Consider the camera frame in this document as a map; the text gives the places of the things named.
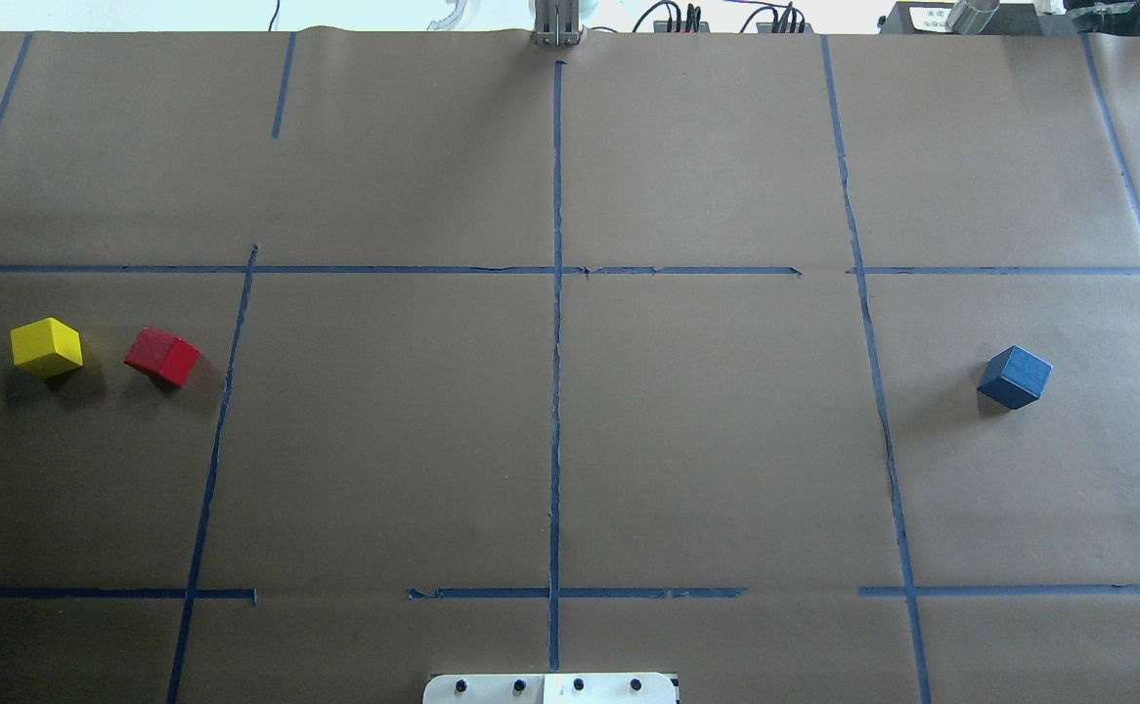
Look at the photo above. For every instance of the red wooden cube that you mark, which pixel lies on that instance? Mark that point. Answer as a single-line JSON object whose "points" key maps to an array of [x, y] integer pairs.
{"points": [[162, 356]]}

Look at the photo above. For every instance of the blue wooden cube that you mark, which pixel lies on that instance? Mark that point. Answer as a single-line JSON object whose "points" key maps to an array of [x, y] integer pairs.
{"points": [[1015, 378]]}

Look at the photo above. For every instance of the yellow wooden cube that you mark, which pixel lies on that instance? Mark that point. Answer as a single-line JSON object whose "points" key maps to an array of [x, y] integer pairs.
{"points": [[46, 348]]}

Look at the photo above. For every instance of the black power strip left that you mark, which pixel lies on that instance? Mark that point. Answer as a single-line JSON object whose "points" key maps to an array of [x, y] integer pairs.
{"points": [[668, 17]]}

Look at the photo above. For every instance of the black power strip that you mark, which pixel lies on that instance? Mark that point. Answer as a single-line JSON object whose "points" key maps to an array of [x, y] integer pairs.
{"points": [[781, 19], [668, 17]]}

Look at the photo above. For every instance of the black power strip right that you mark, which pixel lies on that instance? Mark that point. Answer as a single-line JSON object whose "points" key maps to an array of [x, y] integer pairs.
{"points": [[781, 19]]}

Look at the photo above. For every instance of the silver metal cup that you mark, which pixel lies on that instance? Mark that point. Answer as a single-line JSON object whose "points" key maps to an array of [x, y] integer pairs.
{"points": [[970, 17]]}

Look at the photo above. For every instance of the aluminium frame post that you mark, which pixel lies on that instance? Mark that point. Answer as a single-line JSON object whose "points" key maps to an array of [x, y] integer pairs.
{"points": [[557, 23]]}

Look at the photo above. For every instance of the white camera mast base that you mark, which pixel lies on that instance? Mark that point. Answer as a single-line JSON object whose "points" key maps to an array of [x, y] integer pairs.
{"points": [[609, 687]]}

